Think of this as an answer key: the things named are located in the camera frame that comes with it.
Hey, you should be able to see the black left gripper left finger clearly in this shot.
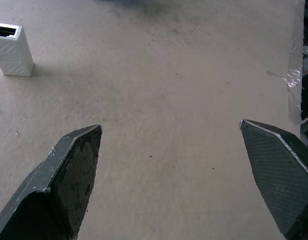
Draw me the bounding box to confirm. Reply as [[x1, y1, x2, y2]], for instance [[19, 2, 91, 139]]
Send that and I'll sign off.
[[0, 124, 103, 240]]

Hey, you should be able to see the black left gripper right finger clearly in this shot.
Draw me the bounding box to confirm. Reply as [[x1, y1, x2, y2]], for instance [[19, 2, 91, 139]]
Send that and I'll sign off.
[[239, 119, 308, 240]]

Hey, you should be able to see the white Ethernet coupler block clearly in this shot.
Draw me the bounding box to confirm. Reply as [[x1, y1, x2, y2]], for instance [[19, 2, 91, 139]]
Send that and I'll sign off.
[[0, 22, 35, 77]]

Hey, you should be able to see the clear tape strip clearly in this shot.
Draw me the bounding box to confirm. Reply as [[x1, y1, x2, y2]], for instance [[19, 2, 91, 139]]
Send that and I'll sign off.
[[266, 65, 303, 88]]

